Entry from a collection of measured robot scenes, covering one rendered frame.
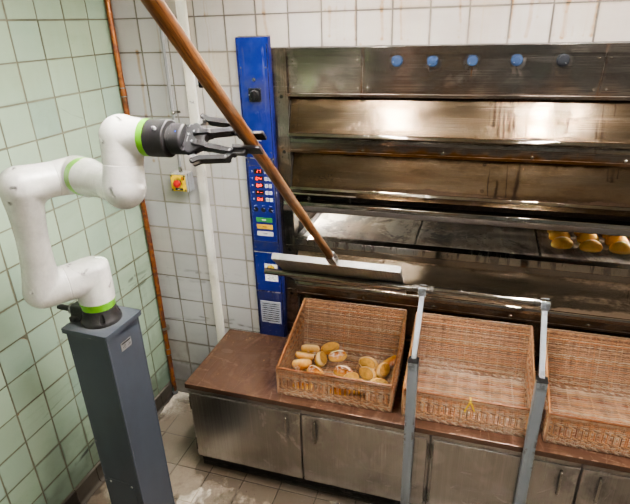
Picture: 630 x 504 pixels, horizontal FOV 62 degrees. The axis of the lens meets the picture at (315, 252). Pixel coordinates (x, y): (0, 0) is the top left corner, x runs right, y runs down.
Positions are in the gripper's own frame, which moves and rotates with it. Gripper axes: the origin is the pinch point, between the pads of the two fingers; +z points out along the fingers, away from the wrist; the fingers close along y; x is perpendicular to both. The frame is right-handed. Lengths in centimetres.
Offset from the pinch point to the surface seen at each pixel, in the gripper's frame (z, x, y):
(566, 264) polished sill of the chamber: 98, -141, -21
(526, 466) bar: 85, -138, 67
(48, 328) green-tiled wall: -124, -99, 45
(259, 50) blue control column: -44, -82, -89
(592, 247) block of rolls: 110, -150, -33
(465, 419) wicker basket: 60, -141, 53
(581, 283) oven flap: 106, -149, -15
